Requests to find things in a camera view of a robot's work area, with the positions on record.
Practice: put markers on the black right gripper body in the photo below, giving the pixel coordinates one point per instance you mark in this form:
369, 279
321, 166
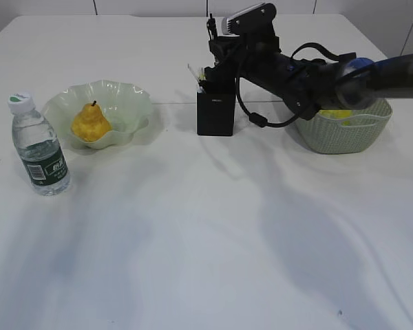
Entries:
303, 85

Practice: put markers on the green wavy glass plate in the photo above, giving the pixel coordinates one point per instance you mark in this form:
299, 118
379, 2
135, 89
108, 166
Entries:
124, 105

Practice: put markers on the green utility knife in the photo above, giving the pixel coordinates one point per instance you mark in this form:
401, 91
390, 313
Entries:
200, 90

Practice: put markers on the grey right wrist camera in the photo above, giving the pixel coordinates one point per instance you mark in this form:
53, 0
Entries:
249, 19

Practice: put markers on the blue black right robot arm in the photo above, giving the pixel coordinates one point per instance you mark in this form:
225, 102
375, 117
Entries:
361, 81

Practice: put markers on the green woven plastic basket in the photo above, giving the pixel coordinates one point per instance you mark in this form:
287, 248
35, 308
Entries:
329, 138

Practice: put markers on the yellow pear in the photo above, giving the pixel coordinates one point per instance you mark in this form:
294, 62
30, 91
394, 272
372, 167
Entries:
90, 124

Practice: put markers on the clear water bottle green label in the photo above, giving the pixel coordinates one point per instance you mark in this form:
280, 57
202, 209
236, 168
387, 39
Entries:
38, 147

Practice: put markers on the black square pen holder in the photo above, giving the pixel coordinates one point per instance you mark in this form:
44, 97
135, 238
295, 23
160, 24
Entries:
215, 114

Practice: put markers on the yellow utility knife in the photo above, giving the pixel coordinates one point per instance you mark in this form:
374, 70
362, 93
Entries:
201, 74

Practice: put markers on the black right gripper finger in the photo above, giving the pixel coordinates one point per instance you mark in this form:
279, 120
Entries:
226, 48
220, 78

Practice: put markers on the black pen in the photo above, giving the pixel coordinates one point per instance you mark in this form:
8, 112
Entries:
211, 27

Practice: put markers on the transparent plastic ruler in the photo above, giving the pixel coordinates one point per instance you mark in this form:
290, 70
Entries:
194, 74

